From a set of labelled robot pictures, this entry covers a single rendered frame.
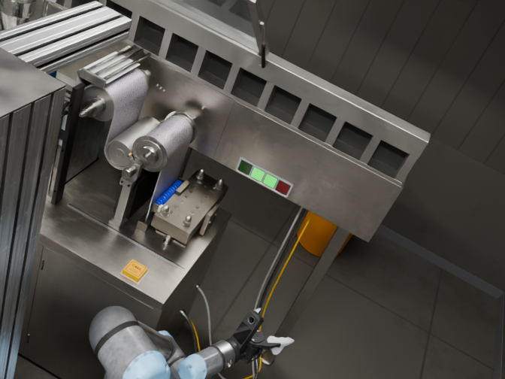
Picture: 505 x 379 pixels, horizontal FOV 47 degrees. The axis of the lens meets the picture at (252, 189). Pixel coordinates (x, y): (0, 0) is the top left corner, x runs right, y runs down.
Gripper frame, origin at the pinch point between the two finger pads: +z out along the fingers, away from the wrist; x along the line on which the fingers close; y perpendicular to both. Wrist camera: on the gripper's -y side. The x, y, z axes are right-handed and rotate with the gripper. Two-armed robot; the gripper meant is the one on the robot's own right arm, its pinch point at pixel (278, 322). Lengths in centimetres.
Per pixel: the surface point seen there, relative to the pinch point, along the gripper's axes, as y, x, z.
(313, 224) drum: 87, -106, 177
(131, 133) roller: -13, -96, 7
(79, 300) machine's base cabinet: 49, -78, -18
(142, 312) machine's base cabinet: 40, -54, -6
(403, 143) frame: -40, -20, 72
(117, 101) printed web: -27, -97, -1
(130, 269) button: 23, -61, -10
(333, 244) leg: 26, -38, 85
